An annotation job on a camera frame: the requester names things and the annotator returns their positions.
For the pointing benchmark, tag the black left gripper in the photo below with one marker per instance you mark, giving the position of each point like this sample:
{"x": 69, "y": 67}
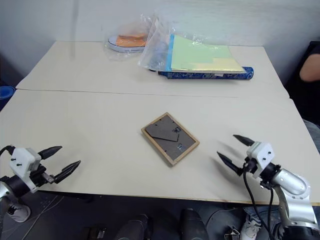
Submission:
{"x": 40, "y": 176}

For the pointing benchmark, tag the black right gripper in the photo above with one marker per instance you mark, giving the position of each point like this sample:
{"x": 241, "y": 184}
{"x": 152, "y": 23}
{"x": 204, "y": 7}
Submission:
{"x": 251, "y": 166}

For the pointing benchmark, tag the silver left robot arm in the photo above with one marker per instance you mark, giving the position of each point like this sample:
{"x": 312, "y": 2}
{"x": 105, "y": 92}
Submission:
{"x": 15, "y": 186}

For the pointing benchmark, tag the blue patterned board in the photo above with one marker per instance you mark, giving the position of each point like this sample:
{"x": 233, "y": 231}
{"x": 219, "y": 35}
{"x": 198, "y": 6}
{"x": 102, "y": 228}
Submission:
{"x": 200, "y": 75}

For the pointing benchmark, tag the dark rounded shape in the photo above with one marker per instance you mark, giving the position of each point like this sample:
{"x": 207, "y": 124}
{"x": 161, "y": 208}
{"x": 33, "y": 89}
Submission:
{"x": 133, "y": 227}
{"x": 193, "y": 225}

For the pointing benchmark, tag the blue round stool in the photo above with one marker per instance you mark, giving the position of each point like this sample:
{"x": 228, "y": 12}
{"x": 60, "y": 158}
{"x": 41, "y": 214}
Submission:
{"x": 5, "y": 92}

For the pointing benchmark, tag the green and yellow paper stack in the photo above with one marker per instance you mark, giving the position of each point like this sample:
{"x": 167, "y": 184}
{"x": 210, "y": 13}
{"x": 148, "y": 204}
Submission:
{"x": 200, "y": 56}

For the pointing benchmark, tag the seated person in black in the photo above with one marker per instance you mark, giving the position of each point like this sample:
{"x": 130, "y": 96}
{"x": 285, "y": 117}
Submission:
{"x": 310, "y": 70}

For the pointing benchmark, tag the clear bag with paper sheets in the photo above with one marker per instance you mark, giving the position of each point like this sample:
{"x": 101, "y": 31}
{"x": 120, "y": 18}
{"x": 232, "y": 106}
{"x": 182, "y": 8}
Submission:
{"x": 155, "y": 50}

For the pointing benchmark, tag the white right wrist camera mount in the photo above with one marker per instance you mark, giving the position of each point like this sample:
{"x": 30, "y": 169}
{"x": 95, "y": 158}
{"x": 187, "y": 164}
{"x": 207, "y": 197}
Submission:
{"x": 262, "y": 153}

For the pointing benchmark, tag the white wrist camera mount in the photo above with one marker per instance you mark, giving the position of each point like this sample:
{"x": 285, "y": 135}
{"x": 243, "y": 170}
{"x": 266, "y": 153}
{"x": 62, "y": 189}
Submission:
{"x": 262, "y": 153}
{"x": 22, "y": 157}

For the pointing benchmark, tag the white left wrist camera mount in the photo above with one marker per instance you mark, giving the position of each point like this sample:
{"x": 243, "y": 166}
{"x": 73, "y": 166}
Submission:
{"x": 22, "y": 157}

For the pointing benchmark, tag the wooden picture frame face down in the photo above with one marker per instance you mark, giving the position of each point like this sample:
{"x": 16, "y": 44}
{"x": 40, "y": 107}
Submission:
{"x": 170, "y": 138}

